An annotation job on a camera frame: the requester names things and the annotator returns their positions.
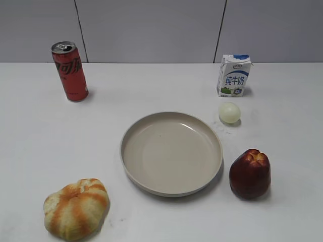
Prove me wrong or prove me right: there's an orange striped bread bun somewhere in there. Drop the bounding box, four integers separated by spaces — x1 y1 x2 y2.
43 178 110 241

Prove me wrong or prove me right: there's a beige round plate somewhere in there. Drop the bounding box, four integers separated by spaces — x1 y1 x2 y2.
120 111 223 197

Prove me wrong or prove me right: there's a white egg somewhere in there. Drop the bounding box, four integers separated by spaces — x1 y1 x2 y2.
219 102 241 124

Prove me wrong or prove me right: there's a white blue milk carton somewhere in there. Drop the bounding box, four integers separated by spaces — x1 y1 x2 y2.
217 54 252 97

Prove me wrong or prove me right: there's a dark red apple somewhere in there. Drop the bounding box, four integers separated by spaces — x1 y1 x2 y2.
229 149 271 200

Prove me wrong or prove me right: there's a red cola can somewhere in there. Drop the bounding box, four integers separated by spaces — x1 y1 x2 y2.
51 41 89 102

